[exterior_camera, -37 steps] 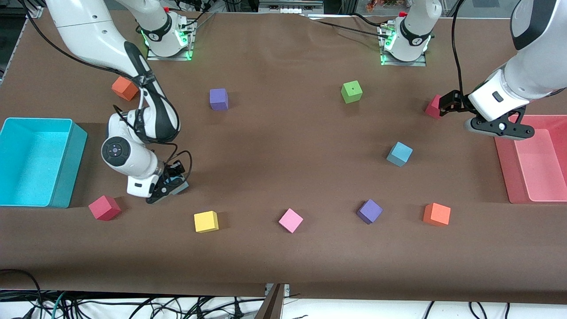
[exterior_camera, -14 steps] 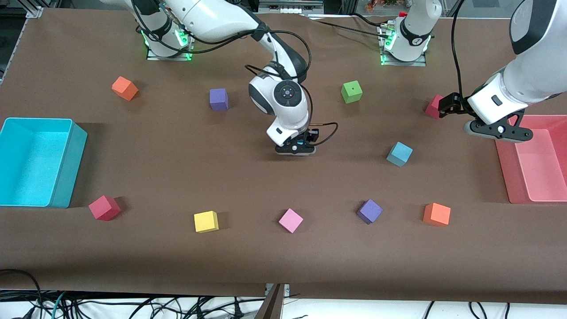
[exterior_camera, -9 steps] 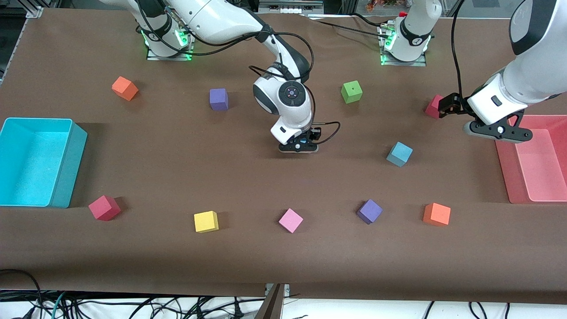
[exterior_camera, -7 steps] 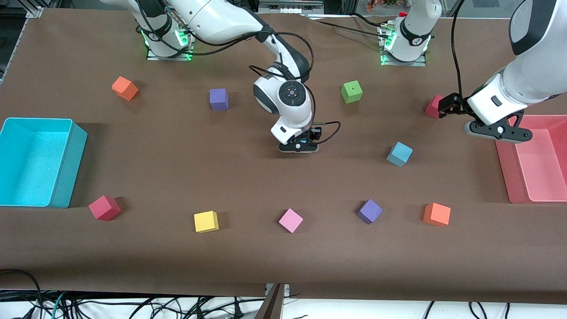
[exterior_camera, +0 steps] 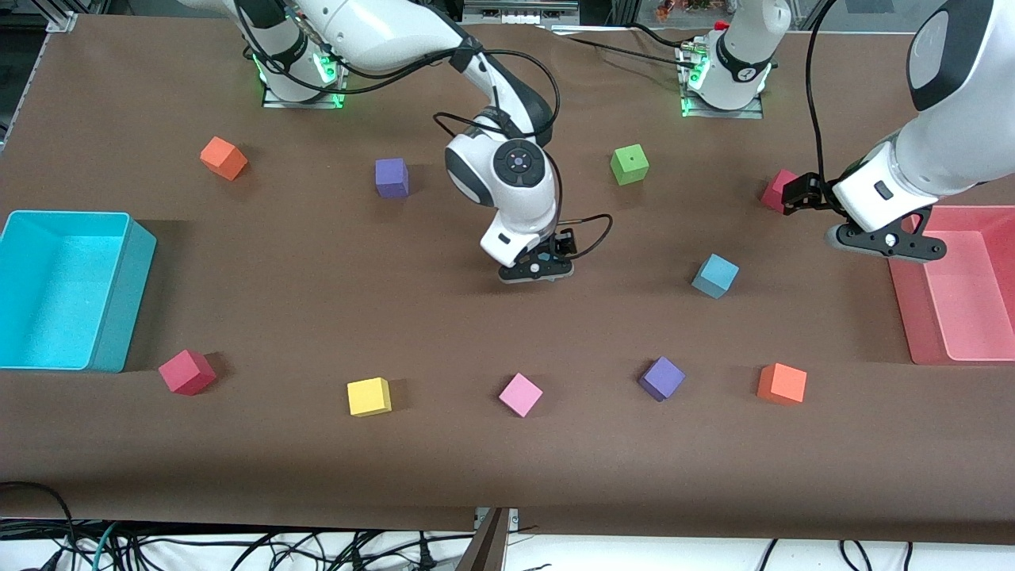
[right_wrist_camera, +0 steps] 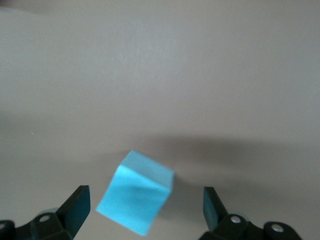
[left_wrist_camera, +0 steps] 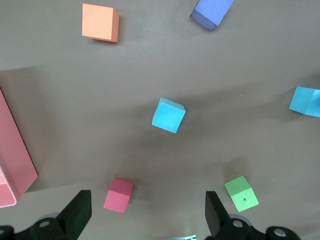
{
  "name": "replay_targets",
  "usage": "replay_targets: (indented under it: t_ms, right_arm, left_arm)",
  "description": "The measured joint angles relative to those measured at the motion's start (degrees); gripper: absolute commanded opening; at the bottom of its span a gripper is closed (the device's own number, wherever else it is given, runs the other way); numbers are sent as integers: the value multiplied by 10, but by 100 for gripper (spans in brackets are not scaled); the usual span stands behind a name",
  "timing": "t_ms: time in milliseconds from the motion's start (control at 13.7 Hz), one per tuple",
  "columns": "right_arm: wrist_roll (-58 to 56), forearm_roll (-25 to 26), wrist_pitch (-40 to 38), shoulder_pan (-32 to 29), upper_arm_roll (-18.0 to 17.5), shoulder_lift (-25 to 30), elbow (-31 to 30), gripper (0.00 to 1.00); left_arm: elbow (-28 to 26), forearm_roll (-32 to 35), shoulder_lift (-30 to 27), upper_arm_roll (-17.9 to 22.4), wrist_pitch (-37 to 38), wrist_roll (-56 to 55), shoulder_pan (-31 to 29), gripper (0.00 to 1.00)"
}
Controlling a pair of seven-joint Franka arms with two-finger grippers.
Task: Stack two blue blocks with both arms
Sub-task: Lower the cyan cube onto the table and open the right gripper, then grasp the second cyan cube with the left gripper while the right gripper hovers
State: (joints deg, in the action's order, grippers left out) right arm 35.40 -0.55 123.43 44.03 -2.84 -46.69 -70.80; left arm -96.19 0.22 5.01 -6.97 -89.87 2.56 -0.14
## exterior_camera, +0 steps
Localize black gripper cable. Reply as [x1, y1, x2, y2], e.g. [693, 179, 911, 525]
[805, 0, 843, 187]
[234, 0, 614, 263]

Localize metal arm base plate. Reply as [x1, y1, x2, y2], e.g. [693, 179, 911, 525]
[678, 40, 766, 120]
[262, 48, 350, 109]

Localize red foam block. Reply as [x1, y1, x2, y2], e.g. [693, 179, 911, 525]
[158, 350, 217, 397]
[761, 169, 798, 213]

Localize teal floor cable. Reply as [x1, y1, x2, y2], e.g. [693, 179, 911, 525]
[91, 521, 121, 571]

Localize orange foam block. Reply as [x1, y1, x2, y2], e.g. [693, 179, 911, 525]
[756, 362, 808, 406]
[200, 136, 249, 182]

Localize green foam block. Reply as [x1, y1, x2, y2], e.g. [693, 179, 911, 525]
[611, 144, 650, 186]

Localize small metal bracket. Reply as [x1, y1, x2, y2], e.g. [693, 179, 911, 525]
[474, 508, 520, 534]

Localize grey equipment box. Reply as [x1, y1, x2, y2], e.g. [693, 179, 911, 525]
[462, 0, 580, 26]

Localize cyan plastic bin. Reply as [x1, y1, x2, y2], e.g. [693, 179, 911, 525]
[0, 210, 158, 374]

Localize purple foam block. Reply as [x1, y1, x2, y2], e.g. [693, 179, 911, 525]
[638, 356, 686, 403]
[375, 158, 410, 199]

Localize pink plastic bin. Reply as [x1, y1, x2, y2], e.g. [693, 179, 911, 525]
[887, 205, 1015, 366]

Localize brown paper table cover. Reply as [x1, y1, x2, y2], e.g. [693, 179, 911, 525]
[0, 14, 1015, 546]

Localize black base cable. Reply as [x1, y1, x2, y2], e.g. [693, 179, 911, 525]
[626, 22, 700, 48]
[547, 30, 703, 68]

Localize yellow foam block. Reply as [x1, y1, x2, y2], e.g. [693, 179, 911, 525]
[347, 377, 393, 418]

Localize pink foam block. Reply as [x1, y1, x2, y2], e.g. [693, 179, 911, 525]
[498, 372, 545, 419]

